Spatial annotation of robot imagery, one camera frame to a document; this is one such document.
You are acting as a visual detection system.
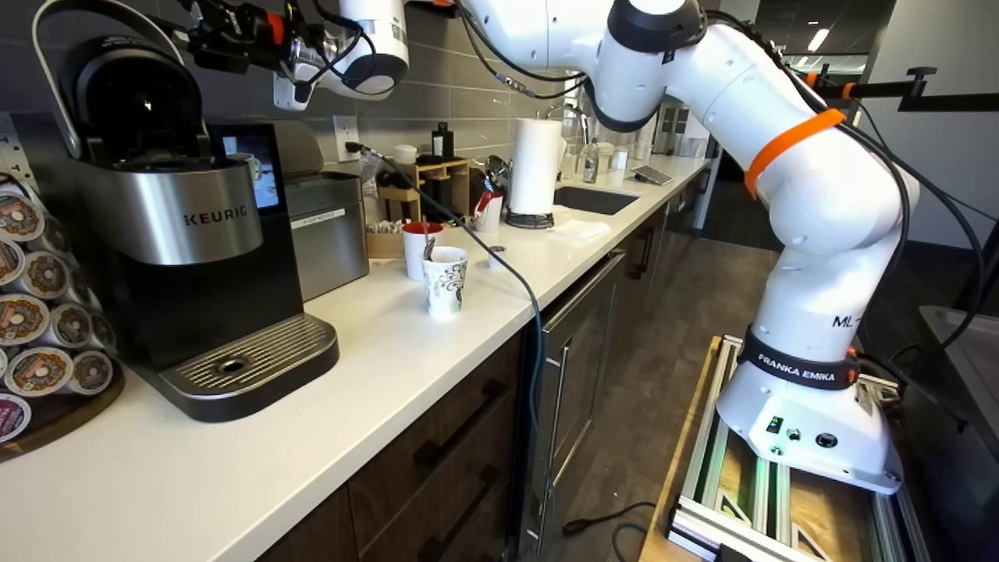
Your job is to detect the white paper towel roll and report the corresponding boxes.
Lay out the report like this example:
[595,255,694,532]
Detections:
[507,115,564,217]

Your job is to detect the patterned paper cup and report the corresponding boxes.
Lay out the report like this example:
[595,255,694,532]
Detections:
[423,243,471,322]

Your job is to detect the coffee pod carousel rack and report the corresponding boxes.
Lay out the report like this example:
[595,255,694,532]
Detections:
[0,135,128,461]

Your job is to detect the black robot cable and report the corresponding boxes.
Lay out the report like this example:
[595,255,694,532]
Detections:
[290,0,995,417]

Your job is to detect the dark wood counter cabinet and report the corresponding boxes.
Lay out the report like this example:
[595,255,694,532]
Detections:
[257,174,730,562]

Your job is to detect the black wire towel holder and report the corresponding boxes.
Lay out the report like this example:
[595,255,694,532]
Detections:
[499,208,558,234]

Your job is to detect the wooden countertop organizer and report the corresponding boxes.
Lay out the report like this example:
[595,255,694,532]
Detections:
[374,152,479,225]

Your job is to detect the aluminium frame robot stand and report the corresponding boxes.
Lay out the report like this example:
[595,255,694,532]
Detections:
[634,331,934,562]

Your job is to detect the white wall outlet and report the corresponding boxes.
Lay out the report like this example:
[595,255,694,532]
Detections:
[332,112,361,165]

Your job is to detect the white mug red inside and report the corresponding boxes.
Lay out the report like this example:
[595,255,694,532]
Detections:
[399,217,448,285]

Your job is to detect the dark kitchen sink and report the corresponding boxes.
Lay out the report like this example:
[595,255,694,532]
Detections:
[553,185,641,217]

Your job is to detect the chrome sink faucet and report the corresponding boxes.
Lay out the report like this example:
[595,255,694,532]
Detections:
[561,103,605,187]

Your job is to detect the coffee pod in rack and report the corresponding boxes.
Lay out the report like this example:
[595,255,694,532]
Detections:
[0,191,51,245]
[0,289,52,345]
[19,245,75,303]
[0,234,33,288]
[0,389,35,447]
[3,342,75,399]
[47,296,99,350]
[66,345,118,397]

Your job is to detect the orange strap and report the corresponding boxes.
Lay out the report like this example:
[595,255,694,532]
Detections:
[740,105,849,201]

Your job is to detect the black jar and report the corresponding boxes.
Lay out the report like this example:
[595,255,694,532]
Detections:
[427,117,458,161]

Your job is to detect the black silver Keurig coffee maker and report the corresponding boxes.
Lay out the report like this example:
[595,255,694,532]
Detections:
[28,0,345,425]

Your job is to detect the white cup with red sticks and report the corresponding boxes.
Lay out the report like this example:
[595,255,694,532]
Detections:
[471,191,507,241]

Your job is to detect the small box of packets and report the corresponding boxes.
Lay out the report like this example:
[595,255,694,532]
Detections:
[361,217,406,261]

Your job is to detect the black side table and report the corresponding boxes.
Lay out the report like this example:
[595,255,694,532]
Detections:
[915,303,999,562]

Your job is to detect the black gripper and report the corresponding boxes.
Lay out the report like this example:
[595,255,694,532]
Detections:
[178,0,305,75]

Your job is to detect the black power cable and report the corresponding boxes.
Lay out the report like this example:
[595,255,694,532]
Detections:
[345,137,660,562]

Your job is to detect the black orange bar clamp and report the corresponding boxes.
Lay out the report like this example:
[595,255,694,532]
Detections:
[798,60,999,115]

